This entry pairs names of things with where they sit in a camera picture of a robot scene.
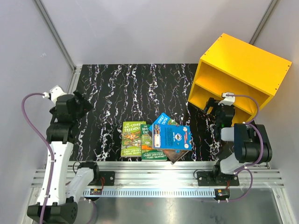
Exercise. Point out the blue 26-storey treehouse book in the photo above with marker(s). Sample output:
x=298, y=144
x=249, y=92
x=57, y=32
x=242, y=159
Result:
x=167, y=120

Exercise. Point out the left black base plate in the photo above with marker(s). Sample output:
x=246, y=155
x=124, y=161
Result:
x=105, y=177

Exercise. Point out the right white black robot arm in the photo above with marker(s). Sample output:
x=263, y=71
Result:
x=251, y=144

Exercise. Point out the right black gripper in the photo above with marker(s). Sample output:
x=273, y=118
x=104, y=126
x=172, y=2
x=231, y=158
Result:
x=212, y=103

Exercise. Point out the green 104-storey treehouse book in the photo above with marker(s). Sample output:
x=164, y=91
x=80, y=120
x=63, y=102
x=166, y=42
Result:
x=148, y=153

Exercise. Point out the aluminium rail frame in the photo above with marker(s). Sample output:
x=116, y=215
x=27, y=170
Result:
x=265, y=202

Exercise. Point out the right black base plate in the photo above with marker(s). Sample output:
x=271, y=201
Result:
x=210, y=178

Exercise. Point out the dark tale of two cities book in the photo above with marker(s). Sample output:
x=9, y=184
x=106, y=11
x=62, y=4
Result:
x=174, y=156

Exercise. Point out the white slotted cable duct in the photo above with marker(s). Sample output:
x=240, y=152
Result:
x=155, y=193

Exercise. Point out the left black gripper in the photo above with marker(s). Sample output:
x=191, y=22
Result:
x=84, y=107

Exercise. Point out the black marble pattern mat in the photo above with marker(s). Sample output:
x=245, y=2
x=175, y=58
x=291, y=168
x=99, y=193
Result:
x=140, y=92

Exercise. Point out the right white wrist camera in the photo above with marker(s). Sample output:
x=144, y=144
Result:
x=228, y=99

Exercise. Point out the blue back-cover book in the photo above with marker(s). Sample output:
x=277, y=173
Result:
x=171, y=137

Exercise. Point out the yellow wooden shelf box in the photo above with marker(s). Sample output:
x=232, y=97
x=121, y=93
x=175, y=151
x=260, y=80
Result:
x=232, y=65

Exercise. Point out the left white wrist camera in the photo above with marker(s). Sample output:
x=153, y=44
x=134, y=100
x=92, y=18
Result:
x=54, y=93

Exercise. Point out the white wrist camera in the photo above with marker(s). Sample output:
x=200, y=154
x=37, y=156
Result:
x=228, y=99
x=54, y=93

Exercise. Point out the green 65-storey treehouse book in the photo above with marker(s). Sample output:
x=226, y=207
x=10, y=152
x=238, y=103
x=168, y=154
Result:
x=131, y=139

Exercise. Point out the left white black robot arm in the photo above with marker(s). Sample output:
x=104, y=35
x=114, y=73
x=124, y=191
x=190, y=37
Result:
x=58, y=199

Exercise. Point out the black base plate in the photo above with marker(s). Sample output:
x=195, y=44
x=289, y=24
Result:
x=210, y=178
x=105, y=177

